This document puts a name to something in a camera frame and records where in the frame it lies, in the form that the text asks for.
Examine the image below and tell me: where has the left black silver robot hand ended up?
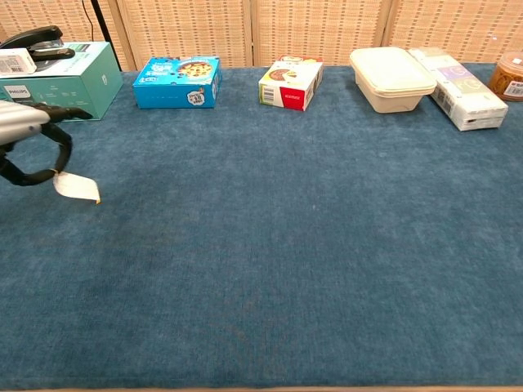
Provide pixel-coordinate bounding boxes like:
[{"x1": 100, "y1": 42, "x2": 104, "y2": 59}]
[{"x1": 0, "y1": 100, "x2": 95, "y2": 187}]

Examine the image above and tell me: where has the small white box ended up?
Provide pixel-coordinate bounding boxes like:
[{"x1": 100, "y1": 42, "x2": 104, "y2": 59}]
[{"x1": 0, "y1": 47, "x2": 38, "y2": 79}]

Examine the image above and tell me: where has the teal Philips box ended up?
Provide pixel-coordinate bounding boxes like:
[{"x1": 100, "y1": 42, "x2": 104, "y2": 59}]
[{"x1": 0, "y1": 41, "x2": 125, "y2": 123}]

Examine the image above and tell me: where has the black stapler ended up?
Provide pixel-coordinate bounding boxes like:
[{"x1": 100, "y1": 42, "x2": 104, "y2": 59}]
[{"x1": 0, "y1": 24, "x2": 77, "y2": 64}]

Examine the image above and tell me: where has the black tripod stand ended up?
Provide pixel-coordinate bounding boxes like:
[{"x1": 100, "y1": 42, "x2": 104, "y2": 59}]
[{"x1": 90, "y1": 0, "x2": 123, "y2": 72}]

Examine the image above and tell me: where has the blue cookie box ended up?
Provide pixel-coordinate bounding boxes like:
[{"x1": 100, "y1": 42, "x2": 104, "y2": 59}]
[{"x1": 132, "y1": 56, "x2": 223, "y2": 110}]

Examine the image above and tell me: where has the red white cake box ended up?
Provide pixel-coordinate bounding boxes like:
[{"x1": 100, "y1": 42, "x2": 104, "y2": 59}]
[{"x1": 257, "y1": 55, "x2": 325, "y2": 113}]

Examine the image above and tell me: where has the blue table mat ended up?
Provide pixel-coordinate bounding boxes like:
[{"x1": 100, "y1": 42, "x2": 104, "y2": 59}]
[{"x1": 0, "y1": 62, "x2": 523, "y2": 390}]

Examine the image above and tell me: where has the bamboo folding screen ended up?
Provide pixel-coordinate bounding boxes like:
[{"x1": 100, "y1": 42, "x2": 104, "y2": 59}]
[{"x1": 0, "y1": 0, "x2": 523, "y2": 73}]

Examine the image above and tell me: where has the beige lidded lunch box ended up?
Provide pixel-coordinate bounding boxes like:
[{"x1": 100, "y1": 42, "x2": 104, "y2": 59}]
[{"x1": 349, "y1": 46, "x2": 438, "y2": 114}]

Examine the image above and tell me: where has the pastel tissue pack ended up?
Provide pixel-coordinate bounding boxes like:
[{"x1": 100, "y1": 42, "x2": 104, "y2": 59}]
[{"x1": 408, "y1": 47, "x2": 510, "y2": 132}]

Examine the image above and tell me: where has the brown sauce jar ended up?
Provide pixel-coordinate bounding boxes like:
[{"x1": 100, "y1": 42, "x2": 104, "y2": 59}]
[{"x1": 487, "y1": 51, "x2": 523, "y2": 103}]

